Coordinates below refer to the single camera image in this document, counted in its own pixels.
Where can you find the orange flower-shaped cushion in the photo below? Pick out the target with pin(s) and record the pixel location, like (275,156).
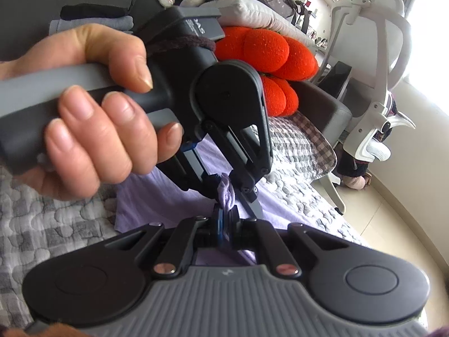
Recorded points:
(266,49)

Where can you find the light grey cushion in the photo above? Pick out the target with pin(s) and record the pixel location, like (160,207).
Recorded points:
(252,14)

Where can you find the folded grey garment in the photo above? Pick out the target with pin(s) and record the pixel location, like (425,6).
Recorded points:
(105,24)

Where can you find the pink fuzzy garment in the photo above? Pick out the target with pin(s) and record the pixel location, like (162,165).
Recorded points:
(356,182)

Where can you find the grey gingham cloth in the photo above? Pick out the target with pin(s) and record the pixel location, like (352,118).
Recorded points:
(312,147)

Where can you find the folded black garment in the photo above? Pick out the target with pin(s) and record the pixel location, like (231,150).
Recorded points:
(91,10)

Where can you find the white office chair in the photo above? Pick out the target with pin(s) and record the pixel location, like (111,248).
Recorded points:
(393,31)

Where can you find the lilac knit sweater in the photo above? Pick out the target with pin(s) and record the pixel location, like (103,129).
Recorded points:
(165,196)

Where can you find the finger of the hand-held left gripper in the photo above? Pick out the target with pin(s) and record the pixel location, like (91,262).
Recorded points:
(191,172)
(249,184)

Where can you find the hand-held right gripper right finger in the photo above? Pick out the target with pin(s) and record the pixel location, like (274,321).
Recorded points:
(233,230)

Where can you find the grey checked quilt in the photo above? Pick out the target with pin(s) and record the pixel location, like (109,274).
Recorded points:
(52,224)

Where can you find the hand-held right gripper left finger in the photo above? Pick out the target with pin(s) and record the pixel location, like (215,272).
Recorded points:
(219,226)

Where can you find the person's left hand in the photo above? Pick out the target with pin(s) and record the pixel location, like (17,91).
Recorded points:
(105,140)

